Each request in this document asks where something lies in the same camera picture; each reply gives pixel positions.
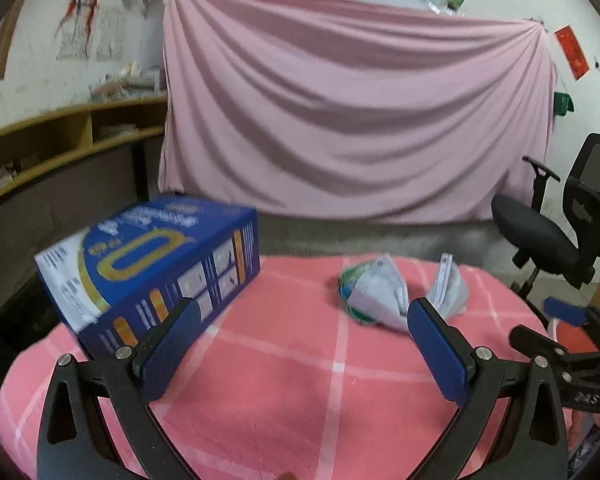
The curved wooden shelf desk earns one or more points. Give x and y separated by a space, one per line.
55 120

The pink hanging sheet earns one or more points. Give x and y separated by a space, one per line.
355 110

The green hanging holder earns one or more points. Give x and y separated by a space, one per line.
562 103

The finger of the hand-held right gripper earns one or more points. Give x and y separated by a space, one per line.
565 311
535 340

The red wall poster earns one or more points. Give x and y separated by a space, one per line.
572 52

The black office chair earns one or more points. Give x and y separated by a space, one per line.
535 230

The white wall papers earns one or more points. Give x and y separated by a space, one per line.
92 35

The wooden window frame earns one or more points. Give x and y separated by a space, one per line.
5 45

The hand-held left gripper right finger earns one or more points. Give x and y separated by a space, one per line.
437 355

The blue cardboard box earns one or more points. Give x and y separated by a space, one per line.
145 260

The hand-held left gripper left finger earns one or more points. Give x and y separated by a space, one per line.
172 355

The pink checked tablecloth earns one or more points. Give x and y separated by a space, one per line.
290 400

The flat paper stack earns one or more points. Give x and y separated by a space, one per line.
117 130

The stack of newspapers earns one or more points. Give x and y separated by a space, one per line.
130 82

